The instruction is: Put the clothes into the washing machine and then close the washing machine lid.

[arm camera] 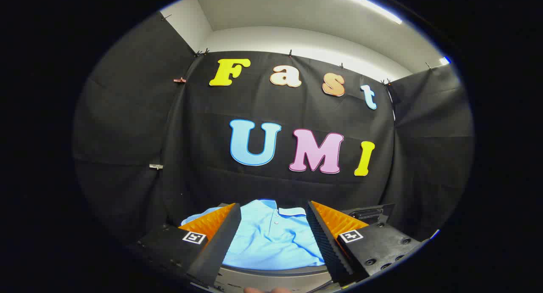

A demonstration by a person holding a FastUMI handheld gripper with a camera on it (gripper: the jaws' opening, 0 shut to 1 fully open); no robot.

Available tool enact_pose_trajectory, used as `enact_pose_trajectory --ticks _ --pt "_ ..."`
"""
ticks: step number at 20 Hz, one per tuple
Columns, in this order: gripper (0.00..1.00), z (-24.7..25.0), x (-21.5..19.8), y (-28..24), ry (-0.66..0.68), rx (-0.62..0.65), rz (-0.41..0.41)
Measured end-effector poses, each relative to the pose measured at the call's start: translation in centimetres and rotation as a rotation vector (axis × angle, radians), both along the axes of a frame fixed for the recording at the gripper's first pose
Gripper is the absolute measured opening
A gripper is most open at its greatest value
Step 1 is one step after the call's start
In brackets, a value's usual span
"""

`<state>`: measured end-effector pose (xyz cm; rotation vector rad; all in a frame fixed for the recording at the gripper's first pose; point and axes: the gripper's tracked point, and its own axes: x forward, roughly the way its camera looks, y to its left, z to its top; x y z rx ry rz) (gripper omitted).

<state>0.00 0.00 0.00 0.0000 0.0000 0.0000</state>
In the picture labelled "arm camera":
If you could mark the silver cloth clip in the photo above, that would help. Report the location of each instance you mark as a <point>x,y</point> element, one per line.
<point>156,166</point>

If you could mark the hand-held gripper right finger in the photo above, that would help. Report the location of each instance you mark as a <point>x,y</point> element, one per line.
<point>328,246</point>

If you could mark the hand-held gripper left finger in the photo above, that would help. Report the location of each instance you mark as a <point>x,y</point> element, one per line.
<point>214,250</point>

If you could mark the row of small black clips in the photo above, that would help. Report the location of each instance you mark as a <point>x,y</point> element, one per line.
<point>290,53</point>

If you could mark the pink cloth clip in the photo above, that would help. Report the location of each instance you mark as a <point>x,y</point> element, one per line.
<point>179,80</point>

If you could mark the light blue polo shirt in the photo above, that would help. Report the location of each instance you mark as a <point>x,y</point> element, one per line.
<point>271,242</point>

